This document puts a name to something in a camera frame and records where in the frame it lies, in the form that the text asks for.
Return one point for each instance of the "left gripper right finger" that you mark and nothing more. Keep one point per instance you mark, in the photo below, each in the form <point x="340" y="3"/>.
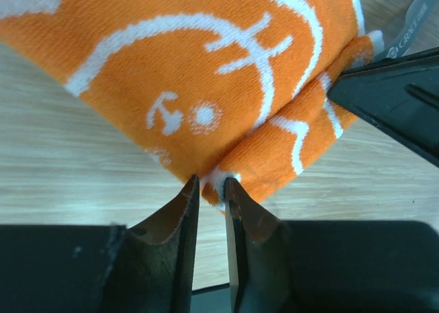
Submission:
<point x="327" y="265"/>

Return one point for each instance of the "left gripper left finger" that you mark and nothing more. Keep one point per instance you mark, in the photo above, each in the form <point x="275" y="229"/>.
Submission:
<point x="111" y="268"/>

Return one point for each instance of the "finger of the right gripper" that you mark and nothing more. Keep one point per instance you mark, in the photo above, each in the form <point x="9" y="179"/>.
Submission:
<point x="398" y="97"/>

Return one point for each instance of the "white orange flower towel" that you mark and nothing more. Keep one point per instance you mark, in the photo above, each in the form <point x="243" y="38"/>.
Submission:
<point x="218" y="88"/>

